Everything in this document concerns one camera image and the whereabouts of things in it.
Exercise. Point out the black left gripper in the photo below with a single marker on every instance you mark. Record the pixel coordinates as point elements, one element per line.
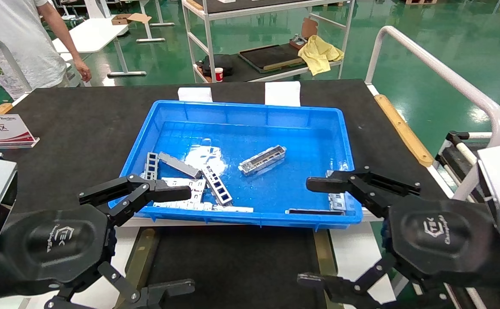
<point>52,244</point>

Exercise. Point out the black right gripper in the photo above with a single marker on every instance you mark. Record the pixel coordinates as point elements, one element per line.
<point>443,238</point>

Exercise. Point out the silver metal cage part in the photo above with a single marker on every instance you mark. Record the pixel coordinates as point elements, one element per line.
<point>262,160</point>

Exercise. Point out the ribbed silver metal part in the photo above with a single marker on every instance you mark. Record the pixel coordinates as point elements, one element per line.
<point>336,201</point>

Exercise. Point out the narrow metal part with holes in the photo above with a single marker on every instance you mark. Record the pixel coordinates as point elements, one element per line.
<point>152,165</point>

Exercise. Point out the white multi-cell metal part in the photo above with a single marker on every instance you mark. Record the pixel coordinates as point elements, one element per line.
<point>197,196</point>
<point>196,183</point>

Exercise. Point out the metal part with square windows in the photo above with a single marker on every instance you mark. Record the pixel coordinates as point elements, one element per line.
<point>218,186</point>

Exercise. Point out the black container with olive rim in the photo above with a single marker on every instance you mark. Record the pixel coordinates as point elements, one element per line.
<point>233,262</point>

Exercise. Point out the plain grey metal bar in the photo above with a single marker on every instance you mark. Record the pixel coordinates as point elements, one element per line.
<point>179,165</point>

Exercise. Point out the long thin metal strip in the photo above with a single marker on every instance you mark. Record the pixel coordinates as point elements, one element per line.
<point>233,209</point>

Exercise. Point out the long wooden edge strip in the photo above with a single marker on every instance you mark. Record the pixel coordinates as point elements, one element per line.
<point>404,128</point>

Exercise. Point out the tube cart with black shelves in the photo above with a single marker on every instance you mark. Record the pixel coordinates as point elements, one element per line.
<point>451,156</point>

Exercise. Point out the blue plastic bin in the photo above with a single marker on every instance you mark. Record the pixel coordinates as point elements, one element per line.
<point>293,128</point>

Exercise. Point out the small white paper sheet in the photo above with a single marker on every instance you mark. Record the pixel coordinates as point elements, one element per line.
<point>195,94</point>

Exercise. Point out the red and white sign card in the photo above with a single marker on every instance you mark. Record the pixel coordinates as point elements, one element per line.
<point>1,131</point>

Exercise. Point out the large white paper sheet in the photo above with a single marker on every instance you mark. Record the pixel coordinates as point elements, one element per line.
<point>282,93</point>

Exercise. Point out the short wooden edge strip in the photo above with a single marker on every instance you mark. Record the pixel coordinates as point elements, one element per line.
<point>0,109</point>

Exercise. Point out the red paper cup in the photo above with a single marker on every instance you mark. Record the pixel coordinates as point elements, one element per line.
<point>218,75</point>

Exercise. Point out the yellow cloth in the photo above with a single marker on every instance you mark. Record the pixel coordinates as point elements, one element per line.
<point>318,53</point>

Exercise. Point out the black bag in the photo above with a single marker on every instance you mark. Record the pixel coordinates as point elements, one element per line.
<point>215,62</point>

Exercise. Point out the black flat tray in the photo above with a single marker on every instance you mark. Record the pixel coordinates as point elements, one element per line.
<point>271,56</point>

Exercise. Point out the white workshop table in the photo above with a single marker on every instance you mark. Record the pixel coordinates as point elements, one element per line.
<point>95,34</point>

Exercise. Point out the small metal gadget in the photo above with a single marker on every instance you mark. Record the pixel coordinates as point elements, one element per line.
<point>298,41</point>

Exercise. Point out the brown cardboard piece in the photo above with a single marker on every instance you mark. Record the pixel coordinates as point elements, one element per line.
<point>309,28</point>

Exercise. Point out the open flat cardboard box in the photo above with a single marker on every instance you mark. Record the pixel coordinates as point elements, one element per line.
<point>125,18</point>

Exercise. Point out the white metal shelf rack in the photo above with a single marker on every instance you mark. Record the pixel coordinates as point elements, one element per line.
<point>207,25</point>

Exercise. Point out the person in white T-shirt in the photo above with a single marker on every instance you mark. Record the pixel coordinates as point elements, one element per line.
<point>18,38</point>

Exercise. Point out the white tube guard rail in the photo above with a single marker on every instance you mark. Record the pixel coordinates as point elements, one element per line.
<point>430,64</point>

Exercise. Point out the grey tube guard rail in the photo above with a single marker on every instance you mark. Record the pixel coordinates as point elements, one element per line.
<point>7,56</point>

